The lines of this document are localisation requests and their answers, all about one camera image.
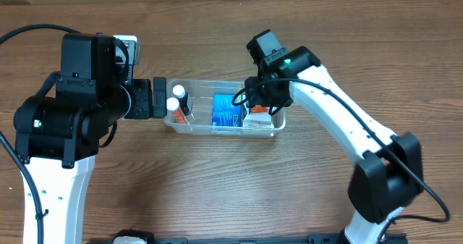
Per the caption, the white Hansaplast plaster box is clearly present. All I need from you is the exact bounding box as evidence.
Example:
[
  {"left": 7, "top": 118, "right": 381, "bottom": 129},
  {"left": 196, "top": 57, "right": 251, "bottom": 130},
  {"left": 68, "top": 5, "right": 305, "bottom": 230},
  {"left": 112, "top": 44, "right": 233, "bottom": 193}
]
[{"left": 242, "top": 105, "right": 274, "bottom": 129}]

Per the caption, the clear plastic container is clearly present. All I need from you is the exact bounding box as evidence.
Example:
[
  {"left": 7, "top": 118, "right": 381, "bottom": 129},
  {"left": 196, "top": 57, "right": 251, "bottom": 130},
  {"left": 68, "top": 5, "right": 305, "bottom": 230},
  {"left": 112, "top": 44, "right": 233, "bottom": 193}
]
[{"left": 164, "top": 79, "right": 286, "bottom": 137}]

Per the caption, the red medicine box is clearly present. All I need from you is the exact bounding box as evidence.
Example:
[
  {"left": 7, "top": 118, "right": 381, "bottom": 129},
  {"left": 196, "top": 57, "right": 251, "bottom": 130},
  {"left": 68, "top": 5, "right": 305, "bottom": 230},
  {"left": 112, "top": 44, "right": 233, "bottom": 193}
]
[{"left": 250, "top": 105, "right": 268, "bottom": 114}]

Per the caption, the black bottle white cap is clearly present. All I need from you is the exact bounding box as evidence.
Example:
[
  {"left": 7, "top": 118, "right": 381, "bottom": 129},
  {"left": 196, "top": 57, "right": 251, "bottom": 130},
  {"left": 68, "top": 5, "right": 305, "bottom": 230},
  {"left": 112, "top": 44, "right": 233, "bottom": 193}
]
[{"left": 173, "top": 85, "right": 192, "bottom": 116}]

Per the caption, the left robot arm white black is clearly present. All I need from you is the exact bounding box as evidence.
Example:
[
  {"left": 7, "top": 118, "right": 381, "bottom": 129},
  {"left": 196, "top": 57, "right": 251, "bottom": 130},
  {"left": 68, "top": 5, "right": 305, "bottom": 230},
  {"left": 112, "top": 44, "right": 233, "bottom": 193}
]
[{"left": 14, "top": 33, "right": 167, "bottom": 243}]

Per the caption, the orange Redoxon tube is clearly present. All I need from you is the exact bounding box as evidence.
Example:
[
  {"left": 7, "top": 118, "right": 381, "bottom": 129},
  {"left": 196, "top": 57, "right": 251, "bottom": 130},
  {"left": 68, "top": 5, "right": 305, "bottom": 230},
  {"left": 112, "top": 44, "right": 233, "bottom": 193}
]
[{"left": 166, "top": 97, "right": 188, "bottom": 124}]

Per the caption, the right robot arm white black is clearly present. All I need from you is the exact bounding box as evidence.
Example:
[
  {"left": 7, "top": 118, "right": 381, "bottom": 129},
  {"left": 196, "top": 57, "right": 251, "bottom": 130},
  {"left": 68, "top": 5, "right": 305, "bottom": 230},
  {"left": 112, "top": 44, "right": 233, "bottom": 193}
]
[{"left": 234, "top": 30, "right": 424, "bottom": 243}]

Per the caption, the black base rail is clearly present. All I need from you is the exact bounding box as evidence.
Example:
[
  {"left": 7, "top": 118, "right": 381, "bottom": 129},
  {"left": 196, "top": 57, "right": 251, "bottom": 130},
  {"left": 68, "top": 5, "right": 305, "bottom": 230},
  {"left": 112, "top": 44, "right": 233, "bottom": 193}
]
[{"left": 90, "top": 232, "right": 409, "bottom": 244}]

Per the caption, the blue medicine box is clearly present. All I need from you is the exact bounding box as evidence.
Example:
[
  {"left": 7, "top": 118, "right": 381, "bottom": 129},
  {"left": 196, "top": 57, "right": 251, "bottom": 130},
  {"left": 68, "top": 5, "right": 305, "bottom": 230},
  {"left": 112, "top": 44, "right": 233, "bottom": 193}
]
[{"left": 211, "top": 93, "right": 242, "bottom": 127}]

